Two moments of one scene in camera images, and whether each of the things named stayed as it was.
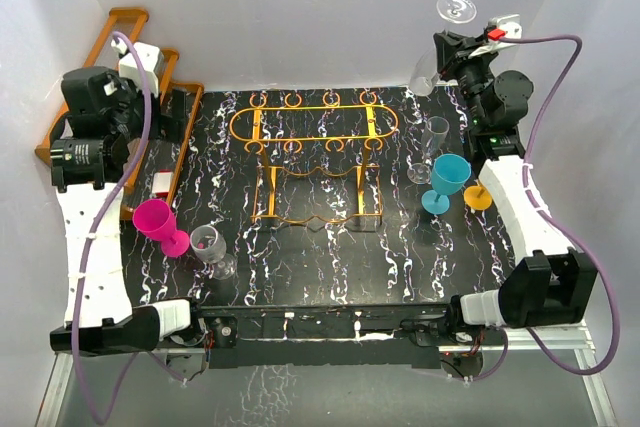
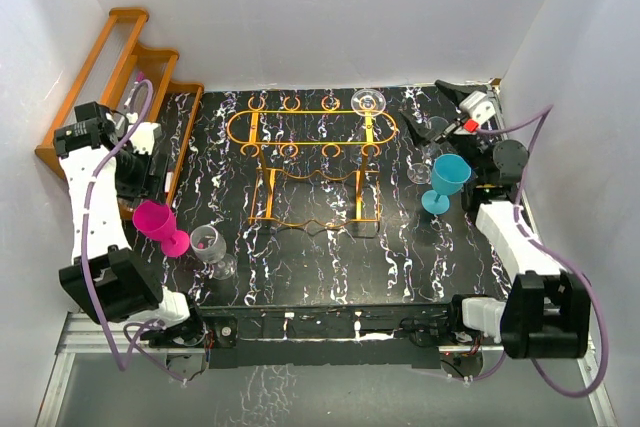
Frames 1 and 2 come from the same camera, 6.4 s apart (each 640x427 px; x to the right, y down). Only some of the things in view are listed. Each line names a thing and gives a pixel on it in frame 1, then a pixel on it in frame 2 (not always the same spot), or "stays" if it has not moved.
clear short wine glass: [210, 246] stays
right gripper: [451, 44] -> [421, 135]
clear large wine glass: [451, 10] -> [369, 103]
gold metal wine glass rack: [314, 163] stays
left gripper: [171, 127] -> [153, 184]
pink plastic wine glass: [156, 220] stays
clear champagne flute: [434, 133] stays
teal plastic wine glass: [450, 172] stays
